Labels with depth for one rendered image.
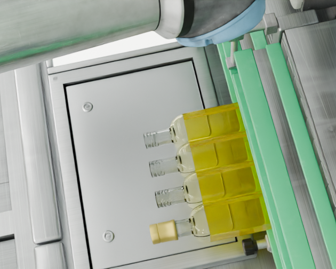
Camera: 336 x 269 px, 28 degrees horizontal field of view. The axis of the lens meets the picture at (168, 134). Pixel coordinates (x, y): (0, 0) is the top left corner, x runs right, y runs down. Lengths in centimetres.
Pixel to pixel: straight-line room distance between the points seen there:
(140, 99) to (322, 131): 47
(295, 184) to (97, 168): 46
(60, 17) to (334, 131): 51
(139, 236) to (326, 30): 51
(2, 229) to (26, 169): 13
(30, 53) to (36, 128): 70
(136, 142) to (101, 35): 64
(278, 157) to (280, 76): 14
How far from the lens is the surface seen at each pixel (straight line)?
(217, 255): 126
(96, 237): 129
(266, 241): 119
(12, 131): 144
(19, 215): 137
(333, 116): 106
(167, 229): 113
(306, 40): 113
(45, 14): 71
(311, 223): 102
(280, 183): 103
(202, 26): 78
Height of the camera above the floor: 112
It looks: 1 degrees down
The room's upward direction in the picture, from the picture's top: 102 degrees counter-clockwise
